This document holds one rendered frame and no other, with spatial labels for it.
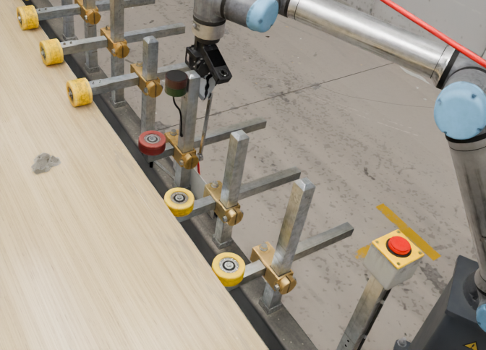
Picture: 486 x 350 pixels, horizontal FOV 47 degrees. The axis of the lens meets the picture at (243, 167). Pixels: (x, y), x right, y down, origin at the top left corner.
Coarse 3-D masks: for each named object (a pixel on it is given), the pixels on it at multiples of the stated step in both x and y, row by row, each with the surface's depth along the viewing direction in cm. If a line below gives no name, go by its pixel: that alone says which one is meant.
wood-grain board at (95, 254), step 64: (0, 0) 214; (0, 64) 183; (64, 64) 188; (0, 128) 160; (64, 128) 164; (0, 192) 141; (64, 192) 144; (128, 192) 148; (0, 256) 127; (64, 256) 130; (128, 256) 132; (192, 256) 135; (0, 320) 115; (64, 320) 117; (128, 320) 119; (192, 320) 122
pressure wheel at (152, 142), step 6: (144, 132) 166; (150, 132) 167; (156, 132) 167; (144, 138) 164; (150, 138) 164; (156, 138) 165; (162, 138) 165; (138, 144) 165; (144, 144) 162; (150, 144) 163; (156, 144) 163; (162, 144) 163; (144, 150) 163; (150, 150) 163; (156, 150) 163; (162, 150) 165; (150, 162) 170
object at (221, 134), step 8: (248, 120) 186; (256, 120) 186; (264, 120) 187; (224, 128) 181; (232, 128) 181; (240, 128) 182; (248, 128) 184; (256, 128) 186; (200, 136) 176; (208, 136) 177; (216, 136) 178; (224, 136) 180; (168, 144) 171; (208, 144) 178; (168, 152) 170; (152, 160) 168
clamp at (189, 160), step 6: (168, 132) 173; (168, 138) 172; (174, 138) 172; (174, 144) 170; (174, 150) 170; (180, 150) 168; (192, 150) 169; (174, 156) 171; (180, 156) 168; (186, 156) 167; (192, 156) 167; (180, 162) 167; (186, 162) 166; (192, 162) 168; (186, 168) 169
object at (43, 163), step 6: (36, 156) 152; (42, 156) 152; (48, 156) 153; (36, 162) 149; (42, 162) 150; (48, 162) 151; (54, 162) 152; (60, 162) 152; (36, 168) 147; (42, 168) 149; (48, 168) 149
